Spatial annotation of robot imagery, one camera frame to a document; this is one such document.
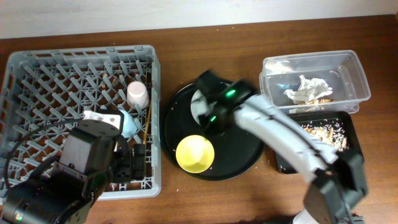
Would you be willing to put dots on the yellow bowl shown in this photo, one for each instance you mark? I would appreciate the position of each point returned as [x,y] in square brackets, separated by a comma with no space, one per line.
[195,154]

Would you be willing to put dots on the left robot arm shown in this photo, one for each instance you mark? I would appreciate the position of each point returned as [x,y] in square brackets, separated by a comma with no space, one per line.
[64,187]

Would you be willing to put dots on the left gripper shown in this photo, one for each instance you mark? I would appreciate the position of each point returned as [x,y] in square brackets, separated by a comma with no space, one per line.
[137,162]

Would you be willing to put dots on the grey plastic dishwasher rack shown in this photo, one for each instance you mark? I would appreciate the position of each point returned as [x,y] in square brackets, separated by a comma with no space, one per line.
[45,91]

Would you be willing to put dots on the black rectangular tray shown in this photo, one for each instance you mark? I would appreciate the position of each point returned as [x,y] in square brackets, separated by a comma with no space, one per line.
[332,117]

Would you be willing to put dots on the pink plastic cup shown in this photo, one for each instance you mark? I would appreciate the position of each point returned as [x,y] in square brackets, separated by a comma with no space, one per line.
[137,95]

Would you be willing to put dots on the white paper napkin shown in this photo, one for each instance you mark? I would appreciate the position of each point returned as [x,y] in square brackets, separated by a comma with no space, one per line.
[309,90]

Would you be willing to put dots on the wooden chopstick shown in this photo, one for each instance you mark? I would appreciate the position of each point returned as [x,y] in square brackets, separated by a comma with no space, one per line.
[147,125]

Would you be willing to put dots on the round black serving tray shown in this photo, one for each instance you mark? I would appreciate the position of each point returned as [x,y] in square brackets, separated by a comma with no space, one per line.
[236,150]

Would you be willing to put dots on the food scraps rice and shells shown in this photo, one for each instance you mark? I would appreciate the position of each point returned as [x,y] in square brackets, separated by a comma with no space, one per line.
[331,134]

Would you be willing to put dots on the brown Nescafe sachet wrapper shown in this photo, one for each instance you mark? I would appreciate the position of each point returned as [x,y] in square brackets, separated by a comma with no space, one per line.
[316,105]

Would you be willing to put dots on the clear plastic bin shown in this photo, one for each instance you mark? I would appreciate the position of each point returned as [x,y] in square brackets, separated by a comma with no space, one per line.
[341,69]

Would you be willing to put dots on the blue plastic cup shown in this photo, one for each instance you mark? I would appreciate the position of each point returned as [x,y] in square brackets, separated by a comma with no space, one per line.
[129,126]

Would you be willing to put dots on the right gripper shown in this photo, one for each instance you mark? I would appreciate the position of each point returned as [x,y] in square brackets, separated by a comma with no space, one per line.
[207,86]

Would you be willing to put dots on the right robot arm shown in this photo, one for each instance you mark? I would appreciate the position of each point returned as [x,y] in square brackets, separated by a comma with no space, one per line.
[336,179]

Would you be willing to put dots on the grey round plate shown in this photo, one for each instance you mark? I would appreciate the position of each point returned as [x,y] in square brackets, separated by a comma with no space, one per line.
[221,111]

